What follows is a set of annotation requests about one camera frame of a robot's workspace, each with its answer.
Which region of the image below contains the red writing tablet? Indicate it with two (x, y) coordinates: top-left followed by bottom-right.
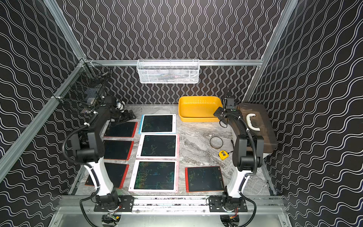
(104, 122), (138, 138)
(84, 161), (130, 189)
(104, 140), (134, 160)
(185, 166), (225, 193)

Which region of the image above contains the white writing tablet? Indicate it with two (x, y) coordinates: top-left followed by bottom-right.
(129, 159), (179, 193)
(136, 134), (180, 160)

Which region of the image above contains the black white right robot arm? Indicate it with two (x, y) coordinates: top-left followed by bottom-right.
(214, 96), (264, 212)

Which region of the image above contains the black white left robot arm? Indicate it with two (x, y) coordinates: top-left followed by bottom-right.
(62, 96), (136, 211)

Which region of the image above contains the yellow plastic storage tray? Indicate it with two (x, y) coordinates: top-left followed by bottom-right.
(178, 96), (222, 123)

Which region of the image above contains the white toolbox brown lid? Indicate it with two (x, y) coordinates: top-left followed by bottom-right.
(237, 103), (278, 158)

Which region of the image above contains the yellow tape measure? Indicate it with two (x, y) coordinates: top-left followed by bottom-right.
(218, 150), (229, 160)

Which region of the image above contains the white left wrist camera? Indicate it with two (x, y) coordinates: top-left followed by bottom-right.
(116, 101), (125, 112)

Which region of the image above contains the black wire mesh basket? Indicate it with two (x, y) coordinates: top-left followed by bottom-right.
(55, 61), (112, 114)

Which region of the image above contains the white wire mesh basket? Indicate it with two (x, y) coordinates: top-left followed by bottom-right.
(136, 59), (200, 84)

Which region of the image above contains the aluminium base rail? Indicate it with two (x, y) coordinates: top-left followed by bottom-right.
(57, 195), (285, 215)

